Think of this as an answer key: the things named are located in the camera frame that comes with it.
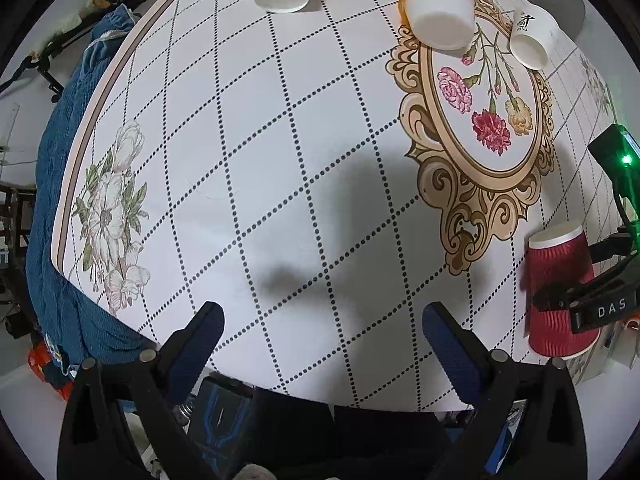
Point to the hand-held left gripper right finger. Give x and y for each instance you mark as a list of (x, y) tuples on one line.
[(446, 347)]

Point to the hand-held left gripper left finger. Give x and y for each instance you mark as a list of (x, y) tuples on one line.
[(186, 360)]

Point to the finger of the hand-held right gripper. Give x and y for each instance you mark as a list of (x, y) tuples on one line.
[(612, 247), (600, 305)]

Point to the red ribbed paper cup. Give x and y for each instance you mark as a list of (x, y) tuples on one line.
[(555, 265)]

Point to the small white printed cup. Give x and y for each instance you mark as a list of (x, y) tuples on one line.
[(532, 35)]

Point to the orange and white cup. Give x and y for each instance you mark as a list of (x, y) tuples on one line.
[(437, 7)]

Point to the orange object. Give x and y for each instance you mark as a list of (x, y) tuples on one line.
[(47, 367)]

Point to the blue blanket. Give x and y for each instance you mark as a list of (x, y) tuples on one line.
[(60, 185)]

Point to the floral checked tablecloth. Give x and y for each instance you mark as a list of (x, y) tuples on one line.
[(300, 160)]

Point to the black stand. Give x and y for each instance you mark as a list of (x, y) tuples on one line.
[(42, 70)]

